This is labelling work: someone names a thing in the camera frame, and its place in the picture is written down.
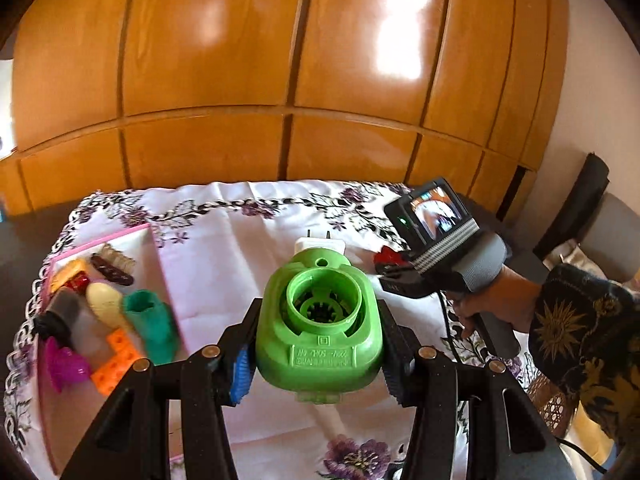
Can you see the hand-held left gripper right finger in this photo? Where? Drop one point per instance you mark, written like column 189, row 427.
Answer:
column 396, row 380

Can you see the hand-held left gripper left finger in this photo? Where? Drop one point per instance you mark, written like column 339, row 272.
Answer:
column 240, row 375

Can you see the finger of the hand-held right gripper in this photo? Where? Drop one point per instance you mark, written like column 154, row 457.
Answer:
column 397, row 270

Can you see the red toy block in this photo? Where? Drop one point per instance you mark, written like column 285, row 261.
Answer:
column 390, row 256

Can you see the green and white plug-in device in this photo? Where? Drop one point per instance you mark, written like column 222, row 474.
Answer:
column 320, row 355

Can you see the green ribbed plastic piece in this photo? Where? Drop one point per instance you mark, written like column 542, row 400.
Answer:
column 152, row 330

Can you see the orange toy block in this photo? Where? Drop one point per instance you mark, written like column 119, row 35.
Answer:
column 117, row 365

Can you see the yellow oval plastic piece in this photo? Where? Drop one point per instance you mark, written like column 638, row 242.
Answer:
column 107, row 305

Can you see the brown hair brush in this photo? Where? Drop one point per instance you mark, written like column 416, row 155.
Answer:
column 112, row 267

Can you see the purple sink strainer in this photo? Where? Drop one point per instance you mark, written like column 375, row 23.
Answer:
column 67, row 367

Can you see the pink cardboard box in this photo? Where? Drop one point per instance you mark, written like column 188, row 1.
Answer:
column 65, row 425

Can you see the red plastic piece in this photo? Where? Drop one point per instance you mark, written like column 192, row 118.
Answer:
column 80, row 284

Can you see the black cylinder with clear cap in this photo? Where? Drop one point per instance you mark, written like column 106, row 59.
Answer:
column 57, row 317

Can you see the orange plastic piece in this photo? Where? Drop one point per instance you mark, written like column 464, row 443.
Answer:
column 67, row 274

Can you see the person's right hand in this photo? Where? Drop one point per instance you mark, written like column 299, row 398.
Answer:
column 515, row 300

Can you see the white floral embroidered tablecloth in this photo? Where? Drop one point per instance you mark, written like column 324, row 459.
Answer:
column 225, row 245

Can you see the wicker chair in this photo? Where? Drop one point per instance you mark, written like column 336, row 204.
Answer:
column 550, row 405

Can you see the black and grey chair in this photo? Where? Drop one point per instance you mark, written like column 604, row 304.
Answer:
column 595, row 195

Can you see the wooden wardrobe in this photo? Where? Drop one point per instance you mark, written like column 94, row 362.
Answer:
column 225, row 50

